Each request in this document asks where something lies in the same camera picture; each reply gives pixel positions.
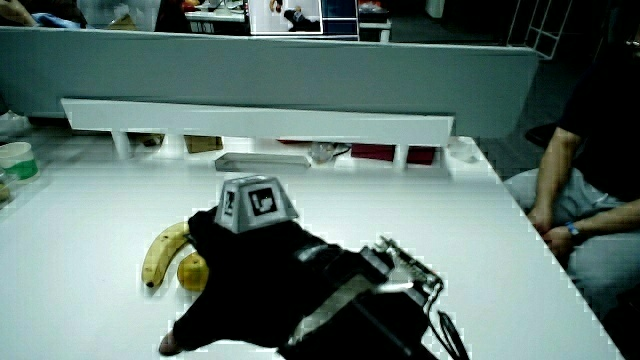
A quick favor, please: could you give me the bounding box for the person's right hand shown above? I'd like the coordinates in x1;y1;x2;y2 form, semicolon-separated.
158;174;374;357

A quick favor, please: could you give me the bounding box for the yellow pear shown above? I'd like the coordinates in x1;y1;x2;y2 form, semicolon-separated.
176;251;210;293

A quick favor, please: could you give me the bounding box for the person's right forearm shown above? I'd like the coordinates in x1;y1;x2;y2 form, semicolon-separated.
277;244;451;360

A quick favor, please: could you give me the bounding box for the yellow banana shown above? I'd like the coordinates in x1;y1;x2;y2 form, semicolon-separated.
141;221;192;289

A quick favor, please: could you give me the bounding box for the flat grey box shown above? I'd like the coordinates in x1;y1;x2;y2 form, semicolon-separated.
214;152;312;174

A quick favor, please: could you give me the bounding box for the brown cardboard box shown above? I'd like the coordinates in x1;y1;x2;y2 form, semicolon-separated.
183;135;225;155

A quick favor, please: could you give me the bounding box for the clear plastic bag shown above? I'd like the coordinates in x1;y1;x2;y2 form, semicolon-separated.
308;141;352;164

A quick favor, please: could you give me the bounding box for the wrist-mounted circuit board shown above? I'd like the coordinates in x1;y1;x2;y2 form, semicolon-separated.
359;235;445;307

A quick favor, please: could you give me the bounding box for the white desk shelf riser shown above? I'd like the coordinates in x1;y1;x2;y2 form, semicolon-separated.
60;98;455;171

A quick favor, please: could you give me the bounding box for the red box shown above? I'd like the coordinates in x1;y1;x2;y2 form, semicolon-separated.
350;143;437;166

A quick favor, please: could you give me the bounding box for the grey partition panel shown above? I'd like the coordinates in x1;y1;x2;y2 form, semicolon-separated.
0;26;540;139

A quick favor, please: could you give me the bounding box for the green and white paper cup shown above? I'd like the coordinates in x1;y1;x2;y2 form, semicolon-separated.
0;141;40;183

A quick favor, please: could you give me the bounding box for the background computer monitor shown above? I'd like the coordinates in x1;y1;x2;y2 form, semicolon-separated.
247;0;324;37

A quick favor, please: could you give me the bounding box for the white crumpled cloth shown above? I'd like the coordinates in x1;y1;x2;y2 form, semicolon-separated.
0;110;32;137

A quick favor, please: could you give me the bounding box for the black cable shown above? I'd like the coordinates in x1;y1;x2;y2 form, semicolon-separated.
424;282;471;360

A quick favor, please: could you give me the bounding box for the white wire rack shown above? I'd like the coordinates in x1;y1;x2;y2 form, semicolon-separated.
506;0;574;61

